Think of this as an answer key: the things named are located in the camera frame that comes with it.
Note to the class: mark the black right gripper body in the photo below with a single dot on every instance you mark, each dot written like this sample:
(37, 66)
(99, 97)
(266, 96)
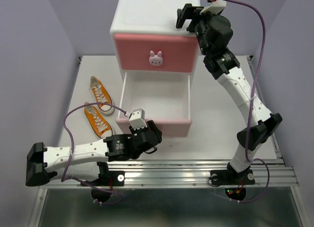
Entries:
(197, 23)

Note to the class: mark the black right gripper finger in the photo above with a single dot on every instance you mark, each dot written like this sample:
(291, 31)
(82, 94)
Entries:
(181, 20)
(187, 12)

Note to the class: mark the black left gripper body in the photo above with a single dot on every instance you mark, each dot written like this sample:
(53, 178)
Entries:
(136, 133)

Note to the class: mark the light pink drawer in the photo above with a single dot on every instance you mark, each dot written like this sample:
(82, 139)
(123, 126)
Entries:
(164, 97)

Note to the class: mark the orange canvas sneaker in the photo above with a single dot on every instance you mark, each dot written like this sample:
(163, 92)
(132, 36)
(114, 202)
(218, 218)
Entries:
(101, 96)
(97, 122)

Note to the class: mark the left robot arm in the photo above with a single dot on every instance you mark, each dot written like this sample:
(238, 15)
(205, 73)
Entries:
(88, 161)

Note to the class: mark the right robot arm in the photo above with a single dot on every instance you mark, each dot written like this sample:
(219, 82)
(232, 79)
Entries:
(213, 32)

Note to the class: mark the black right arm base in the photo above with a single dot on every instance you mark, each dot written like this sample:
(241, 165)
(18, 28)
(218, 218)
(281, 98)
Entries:
(234, 181)

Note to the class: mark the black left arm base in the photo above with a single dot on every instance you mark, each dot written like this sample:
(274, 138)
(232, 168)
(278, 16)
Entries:
(102, 192)

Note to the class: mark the white shoe cabinet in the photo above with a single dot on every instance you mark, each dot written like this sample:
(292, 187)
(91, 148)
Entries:
(152, 17)

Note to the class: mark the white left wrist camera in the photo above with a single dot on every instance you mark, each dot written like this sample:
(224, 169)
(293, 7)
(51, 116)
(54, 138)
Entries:
(137, 119)

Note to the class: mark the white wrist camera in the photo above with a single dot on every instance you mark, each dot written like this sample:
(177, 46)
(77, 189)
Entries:
(137, 119)
(215, 7)

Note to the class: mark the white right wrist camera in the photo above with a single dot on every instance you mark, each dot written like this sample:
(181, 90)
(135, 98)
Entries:
(215, 7)

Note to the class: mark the aluminium table edge rail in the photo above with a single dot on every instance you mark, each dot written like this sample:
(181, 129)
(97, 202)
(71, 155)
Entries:
(171, 189)

